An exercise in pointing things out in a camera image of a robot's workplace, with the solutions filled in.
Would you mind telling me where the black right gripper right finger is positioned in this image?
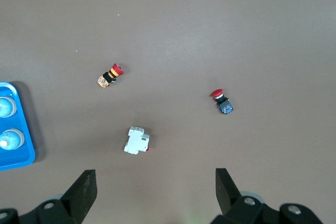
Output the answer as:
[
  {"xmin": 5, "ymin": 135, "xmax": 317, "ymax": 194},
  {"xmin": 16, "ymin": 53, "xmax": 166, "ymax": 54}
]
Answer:
[{"xmin": 211, "ymin": 167, "xmax": 325, "ymax": 224}]

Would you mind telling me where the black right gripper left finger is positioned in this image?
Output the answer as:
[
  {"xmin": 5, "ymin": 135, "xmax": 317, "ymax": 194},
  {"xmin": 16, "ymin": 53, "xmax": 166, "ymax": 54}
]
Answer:
[{"xmin": 0, "ymin": 169, "xmax": 98, "ymax": 224}]

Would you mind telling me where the blue dome bell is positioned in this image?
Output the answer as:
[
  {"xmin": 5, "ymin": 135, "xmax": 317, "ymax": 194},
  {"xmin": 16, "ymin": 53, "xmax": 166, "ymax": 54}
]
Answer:
[
  {"xmin": 0, "ymin": 128, "xmax": 26, "ymax": 151},
  {"xmin": 0, "ymin": 95, "xmax": 18, "ymax": 119}
]

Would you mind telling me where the blue plastic tray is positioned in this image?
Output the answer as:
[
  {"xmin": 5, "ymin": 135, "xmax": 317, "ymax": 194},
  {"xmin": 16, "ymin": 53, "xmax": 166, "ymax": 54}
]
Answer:
[{"xmin": 0, "ymin": 81, "xmax": 36, "ymax": 172}]

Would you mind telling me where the white circuit breaker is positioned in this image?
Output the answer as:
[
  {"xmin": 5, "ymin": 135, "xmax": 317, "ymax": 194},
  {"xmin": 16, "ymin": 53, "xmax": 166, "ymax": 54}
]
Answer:
[{"xmin": 123, "ymin": 126, "xmax": 151, "ymax": 155}]

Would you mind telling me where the red push button black body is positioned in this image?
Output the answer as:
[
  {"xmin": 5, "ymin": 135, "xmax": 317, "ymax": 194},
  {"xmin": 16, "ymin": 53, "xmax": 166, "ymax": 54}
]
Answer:
[{"xmin": 209, "ymin": 89, "xmax": 234, "ymax": 115}]

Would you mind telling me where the red yellow emergency stop button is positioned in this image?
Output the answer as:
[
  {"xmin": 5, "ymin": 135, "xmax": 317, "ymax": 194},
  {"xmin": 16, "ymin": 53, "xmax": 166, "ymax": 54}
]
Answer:
[{"xmin": 97, "ymin": 63, "xmax": 124, "ymax": 89}]

